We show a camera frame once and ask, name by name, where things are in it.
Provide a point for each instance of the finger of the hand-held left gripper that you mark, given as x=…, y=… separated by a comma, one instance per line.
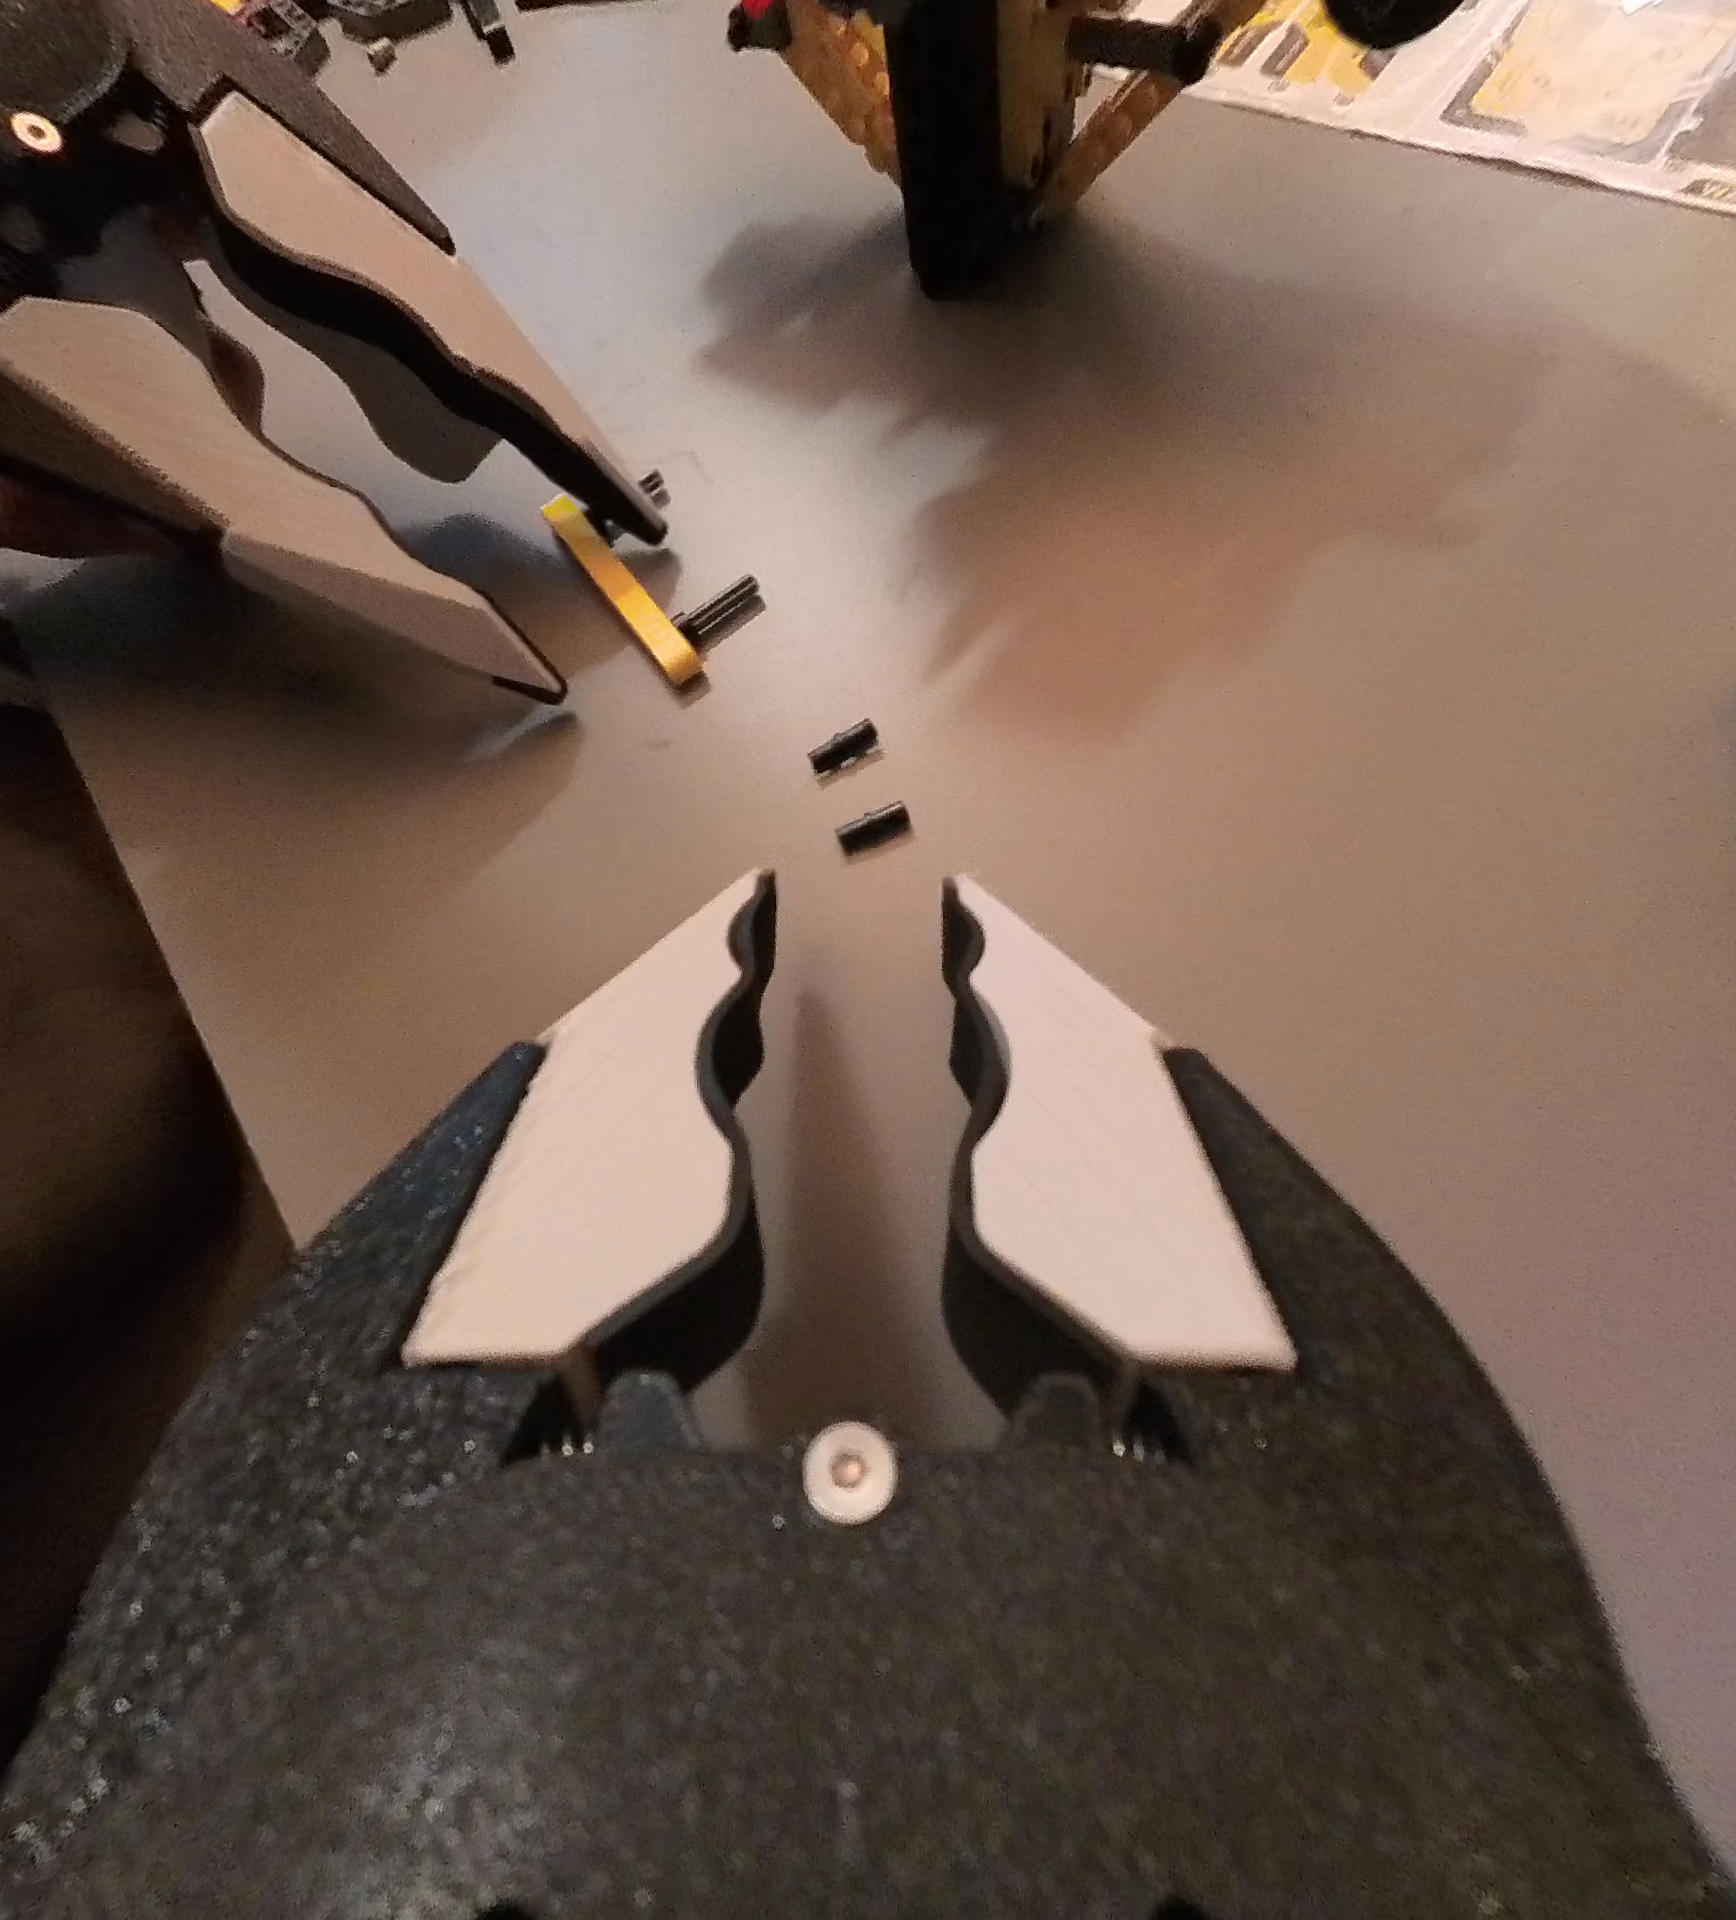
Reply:
x=359, y=255
x=179, y=434

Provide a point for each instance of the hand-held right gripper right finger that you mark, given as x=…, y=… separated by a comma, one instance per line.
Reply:
x=1108, y=1185

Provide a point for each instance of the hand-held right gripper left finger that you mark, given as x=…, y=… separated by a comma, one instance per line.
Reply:
x=582, y=1185

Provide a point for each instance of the short black toy pin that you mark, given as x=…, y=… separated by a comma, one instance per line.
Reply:
x=847, y=748
x=875, y=831

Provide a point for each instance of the yellow perforated toy beam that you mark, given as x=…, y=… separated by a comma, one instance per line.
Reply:
x=628, y=592

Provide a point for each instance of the yellow and black toy model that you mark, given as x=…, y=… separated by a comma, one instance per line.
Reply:
x=959, y=134

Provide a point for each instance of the printed instruction sheet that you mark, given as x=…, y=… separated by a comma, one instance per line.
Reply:
x=1589, y=104

